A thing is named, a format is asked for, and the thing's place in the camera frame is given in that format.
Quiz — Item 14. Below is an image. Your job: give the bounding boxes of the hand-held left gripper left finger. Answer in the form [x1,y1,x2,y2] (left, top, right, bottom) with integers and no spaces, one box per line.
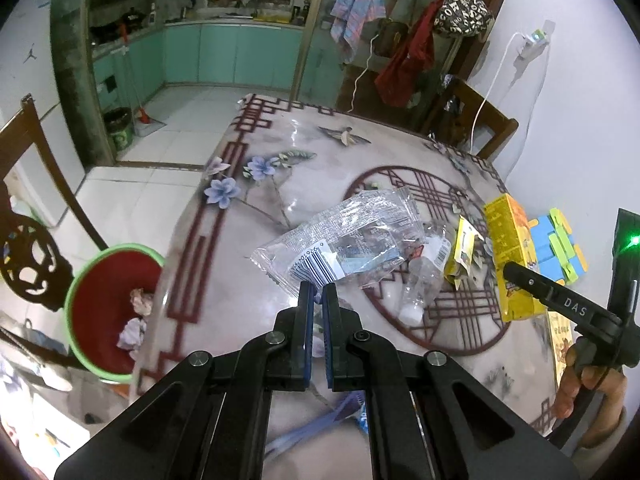
[54,280,316,480]

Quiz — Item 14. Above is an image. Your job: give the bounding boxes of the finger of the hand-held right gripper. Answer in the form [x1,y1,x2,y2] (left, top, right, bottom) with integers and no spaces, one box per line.
[502,261,561,307]

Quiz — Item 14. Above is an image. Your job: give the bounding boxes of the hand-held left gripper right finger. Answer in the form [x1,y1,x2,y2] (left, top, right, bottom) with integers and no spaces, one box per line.
[321,284,581,480]

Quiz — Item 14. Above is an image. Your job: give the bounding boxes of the yellow snack box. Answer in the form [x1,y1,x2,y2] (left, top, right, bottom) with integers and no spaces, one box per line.
[482,192,546,323]

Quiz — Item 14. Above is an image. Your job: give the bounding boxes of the clear plastic bag with barcode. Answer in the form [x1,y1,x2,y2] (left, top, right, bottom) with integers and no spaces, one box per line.
[250,186,431,298]

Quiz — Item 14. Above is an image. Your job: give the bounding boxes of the colourful paper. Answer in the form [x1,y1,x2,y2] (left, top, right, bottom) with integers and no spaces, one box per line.
[129,287,155,317]

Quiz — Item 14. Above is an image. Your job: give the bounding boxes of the white paper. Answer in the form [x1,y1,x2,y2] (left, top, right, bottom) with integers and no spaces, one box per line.
[116,317,147,361]

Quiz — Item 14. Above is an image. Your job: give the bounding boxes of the red bucket with green rim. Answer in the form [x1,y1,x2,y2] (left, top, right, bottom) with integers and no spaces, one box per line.
[64,243,166,386]

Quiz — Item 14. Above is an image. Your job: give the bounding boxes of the person's right hand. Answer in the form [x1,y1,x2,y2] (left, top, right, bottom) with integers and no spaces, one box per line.
[552,340,628,448]

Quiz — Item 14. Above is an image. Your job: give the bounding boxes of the blue yellow green toy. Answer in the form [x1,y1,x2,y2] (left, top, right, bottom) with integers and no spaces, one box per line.
[527,207,588,286]

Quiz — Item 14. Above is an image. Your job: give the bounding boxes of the yellow booklet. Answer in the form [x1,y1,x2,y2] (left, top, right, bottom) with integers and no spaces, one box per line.
[547,310,581,381]

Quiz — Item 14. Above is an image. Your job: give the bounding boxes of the small yellow snack packet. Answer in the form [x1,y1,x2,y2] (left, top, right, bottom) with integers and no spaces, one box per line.
[444,215,487,291]

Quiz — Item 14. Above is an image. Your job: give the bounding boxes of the blue white wrapper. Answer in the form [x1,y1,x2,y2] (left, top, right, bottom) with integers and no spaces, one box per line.
[265,391,371,461]

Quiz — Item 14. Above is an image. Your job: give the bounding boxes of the crushed clear plastic bottle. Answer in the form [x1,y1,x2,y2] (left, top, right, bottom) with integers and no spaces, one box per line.
[397,237,458,326]

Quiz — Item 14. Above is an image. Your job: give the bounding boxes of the plain wooden chair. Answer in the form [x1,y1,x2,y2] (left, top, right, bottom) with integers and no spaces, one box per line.
[420,77,519,161]

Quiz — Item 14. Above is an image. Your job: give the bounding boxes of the white power strip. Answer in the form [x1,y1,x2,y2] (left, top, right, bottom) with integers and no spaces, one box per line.
[514,20,557,68]

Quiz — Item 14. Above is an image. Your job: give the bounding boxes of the red hanging cloth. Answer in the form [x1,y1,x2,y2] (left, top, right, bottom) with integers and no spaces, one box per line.
[375,0,453,108]

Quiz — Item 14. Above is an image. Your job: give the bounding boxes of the red broom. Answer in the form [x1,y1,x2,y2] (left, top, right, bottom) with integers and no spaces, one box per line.
[119,22,168,128]

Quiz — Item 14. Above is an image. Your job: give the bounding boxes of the green waste bin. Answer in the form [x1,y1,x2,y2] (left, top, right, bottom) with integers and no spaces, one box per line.
[102,107,136,153]

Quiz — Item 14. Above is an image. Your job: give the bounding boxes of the brown handbag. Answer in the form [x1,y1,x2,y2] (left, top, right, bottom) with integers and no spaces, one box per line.
[372,20,411,58]

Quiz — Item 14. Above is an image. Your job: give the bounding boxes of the letter print bag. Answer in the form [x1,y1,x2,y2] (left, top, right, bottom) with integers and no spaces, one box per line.
[432,0,493,38]

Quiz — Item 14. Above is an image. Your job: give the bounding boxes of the teal kitchen base cabinets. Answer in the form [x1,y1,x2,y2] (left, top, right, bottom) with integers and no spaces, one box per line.
[92,22,346,106]

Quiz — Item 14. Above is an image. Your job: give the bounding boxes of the carved wooden chair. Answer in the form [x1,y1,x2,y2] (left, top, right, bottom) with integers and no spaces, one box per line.
[0,94,108,311]

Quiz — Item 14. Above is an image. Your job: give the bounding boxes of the plaid cloth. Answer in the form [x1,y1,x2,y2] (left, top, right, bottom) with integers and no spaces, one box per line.
[330,0,388,63]

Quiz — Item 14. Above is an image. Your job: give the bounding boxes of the black wok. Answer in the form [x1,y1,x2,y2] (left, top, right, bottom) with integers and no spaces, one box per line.
[107,7,146,31]

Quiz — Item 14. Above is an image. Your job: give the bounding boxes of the white fridge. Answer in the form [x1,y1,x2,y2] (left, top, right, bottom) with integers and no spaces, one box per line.
[0,0,88,226]

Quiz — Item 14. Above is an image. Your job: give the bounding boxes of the white charger cable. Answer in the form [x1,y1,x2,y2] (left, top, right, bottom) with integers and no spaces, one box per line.
[467,32,526,153]

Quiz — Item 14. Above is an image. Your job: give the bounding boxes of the thin white cable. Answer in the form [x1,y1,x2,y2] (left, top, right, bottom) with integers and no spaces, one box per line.
[347,35,376,113]

